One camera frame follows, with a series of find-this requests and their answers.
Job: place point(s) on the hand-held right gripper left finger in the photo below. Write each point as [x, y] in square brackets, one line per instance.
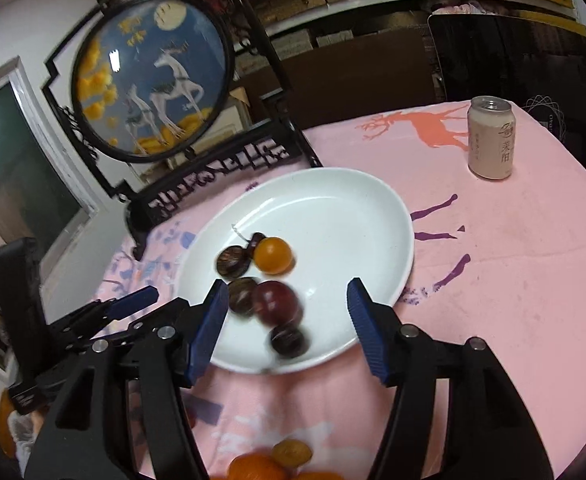
[208, 332]

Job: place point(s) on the pink folded cloth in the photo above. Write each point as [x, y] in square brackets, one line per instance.
[455, 8]

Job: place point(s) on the dark round fruit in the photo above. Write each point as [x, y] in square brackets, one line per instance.
[242, 297]
[288, 342]

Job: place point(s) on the deer embroidery table screen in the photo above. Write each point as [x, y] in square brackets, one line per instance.
[173, 75]

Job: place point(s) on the beige cardboard box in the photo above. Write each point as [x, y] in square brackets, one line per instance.
[238, 115]

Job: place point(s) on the yellowish small tomato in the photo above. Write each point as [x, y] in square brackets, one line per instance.
[293, 452]

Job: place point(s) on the mandarin with stem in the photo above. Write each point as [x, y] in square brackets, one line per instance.
[258, 470]

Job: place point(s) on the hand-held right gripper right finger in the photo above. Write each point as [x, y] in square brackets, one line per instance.
[368, 330]

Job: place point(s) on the dark cherry with stem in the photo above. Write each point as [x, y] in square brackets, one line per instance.
[258, 241]

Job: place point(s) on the orange round object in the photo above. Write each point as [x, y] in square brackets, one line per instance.
[4, 425]

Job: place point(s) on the pink printed tablecloth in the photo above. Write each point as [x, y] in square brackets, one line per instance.
[498, 285]

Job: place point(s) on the pale beverage can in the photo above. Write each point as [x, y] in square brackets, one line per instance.
[493, 145]

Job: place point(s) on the orange cherry tomato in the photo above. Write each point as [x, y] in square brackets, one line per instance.
[273, 255]

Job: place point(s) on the white framed window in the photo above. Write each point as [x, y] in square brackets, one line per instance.
[18, 160]

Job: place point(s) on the brown wooden cabinet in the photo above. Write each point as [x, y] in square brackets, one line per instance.
[353, 80]

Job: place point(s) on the dark purple tomato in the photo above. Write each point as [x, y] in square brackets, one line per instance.
[277, 302]

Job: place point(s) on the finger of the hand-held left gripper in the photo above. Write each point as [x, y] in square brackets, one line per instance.
[138, 300]

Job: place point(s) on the black glossy panel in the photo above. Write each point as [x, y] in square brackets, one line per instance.
[513, 60]

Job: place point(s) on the white oval plate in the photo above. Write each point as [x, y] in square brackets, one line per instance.
[333, 220]

